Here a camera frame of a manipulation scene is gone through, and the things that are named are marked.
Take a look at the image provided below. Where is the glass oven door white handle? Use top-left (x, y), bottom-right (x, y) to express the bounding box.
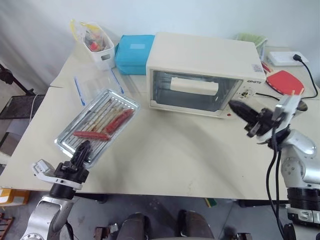
top-left (149, 69), bottom-right (245, 113)

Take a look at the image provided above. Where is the thin white cable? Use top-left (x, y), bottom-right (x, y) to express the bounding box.
top-left (29, 93), bottom-right (41, 124)

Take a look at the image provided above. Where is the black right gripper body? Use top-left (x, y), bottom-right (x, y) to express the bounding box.
top-left (244, 107), bottom-right (276, 138)

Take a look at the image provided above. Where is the teal blue box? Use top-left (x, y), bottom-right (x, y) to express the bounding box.
top-left (114, 34), bottom-right (156, 76)

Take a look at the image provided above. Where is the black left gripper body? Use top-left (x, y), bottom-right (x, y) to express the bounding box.
top-left (55, 161), bottom-right (90, 186)

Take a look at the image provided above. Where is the cream toaster oven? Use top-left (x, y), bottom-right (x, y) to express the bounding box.
top-left (146, 31), bottom-right (266, 120)

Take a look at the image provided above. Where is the black plug and cable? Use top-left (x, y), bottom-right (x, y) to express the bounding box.
top-left (292, 53), bottom-right (320, 100)

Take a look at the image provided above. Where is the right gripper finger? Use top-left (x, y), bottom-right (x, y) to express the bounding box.
top-left (232, 107), bottom-right (256, 124)
top-left (228, 99), bottom-right (259, 118)

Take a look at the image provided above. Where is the black mesh shelf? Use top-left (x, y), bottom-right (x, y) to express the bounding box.
top-left (0, 94), bottom-right (46, 120)

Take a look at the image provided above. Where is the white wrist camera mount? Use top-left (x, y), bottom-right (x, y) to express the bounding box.
top-left (273, 94), bottom-right (301, 122)
top-left (31, 159), bottom-right (84, 191)

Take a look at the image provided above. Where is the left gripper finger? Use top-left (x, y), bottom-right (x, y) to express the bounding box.
top-left (72, 140), bottom-right (88, 165)
top-left (79, 140), bottom-right (91, 167)

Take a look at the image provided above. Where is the dark rounded shape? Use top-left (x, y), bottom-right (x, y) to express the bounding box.
top-left (116, 212), bottom-right (151, 240)
top-left (176, 209), bottom-right (216, 240)

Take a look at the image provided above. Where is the black tripod stand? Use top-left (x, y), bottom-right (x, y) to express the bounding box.
top-left (0, 63), bottom-right (36, 96)

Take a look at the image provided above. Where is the clear bag yellow handle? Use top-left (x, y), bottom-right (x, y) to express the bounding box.
top-left (69, 19), bottom-right (86, 42)

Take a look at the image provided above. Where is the silver metal baking tray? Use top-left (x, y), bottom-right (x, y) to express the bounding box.
top-left (54, 88), bottom-right (141, 169)

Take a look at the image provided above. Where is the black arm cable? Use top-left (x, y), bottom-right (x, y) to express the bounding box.
top-left (65, 219), bottom-right (75, 240)
top-left (265, 126), bottom-right (297, 240)

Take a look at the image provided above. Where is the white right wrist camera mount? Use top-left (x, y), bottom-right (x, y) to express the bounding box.
top-left (273, 94), bottom-right (301, 122)

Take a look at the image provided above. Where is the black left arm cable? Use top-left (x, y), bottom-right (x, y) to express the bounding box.
top-left (65, 219), bottom-right (75, 240)

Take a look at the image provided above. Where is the red pen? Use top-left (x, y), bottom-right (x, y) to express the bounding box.
top-left (261, 61), bottom-right (274, 74)

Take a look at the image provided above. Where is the red sausage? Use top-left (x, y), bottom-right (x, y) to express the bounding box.
top-left (112, 109), bottom-right (134, 124)
top-left (104, 116), bottom-right (127, 134)
top-left (73, 130), bottom-right (112, 142)

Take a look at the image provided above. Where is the silver metal cup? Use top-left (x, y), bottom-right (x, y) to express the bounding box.
top-left (296, 99), bottom-right (309, 115)

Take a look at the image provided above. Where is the white power strip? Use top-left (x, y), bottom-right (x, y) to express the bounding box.
top-left (267, 51), bottom-right (310, 67)

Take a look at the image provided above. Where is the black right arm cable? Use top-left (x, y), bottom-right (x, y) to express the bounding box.
top-left (265, 126), bottom-right (297, 240)

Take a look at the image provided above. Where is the clear plastic lid blue-edged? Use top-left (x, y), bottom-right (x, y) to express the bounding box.
top-left (73, 68), bottom-right (126, 107)

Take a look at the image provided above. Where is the green striped cloth bundle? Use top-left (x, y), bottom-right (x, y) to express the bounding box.
top-left (234, 32), bottom-right (268, 55)

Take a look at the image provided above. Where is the thin black oven cable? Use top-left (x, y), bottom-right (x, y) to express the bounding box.
top-left (254, 92), bottom-right (281, 101)

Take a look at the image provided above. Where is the yellow box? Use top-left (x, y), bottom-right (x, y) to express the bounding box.
top-left (0, 188), bottom-right (31, 207)

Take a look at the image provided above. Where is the red table tennis paddle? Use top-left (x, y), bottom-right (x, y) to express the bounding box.
top-left (265, 70), bottom-right (306, 96)

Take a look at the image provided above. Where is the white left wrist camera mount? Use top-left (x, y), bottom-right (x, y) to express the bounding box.
top-left (31, 159), bottom-right (84, 191)

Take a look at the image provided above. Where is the white plastic storage basket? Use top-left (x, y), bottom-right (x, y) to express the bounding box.
top-left (83, 23), bottom-right (116, 71)

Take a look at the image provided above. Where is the green block under table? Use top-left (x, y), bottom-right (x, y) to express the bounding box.
top-left (204, 197), bottom-right (217, 209)

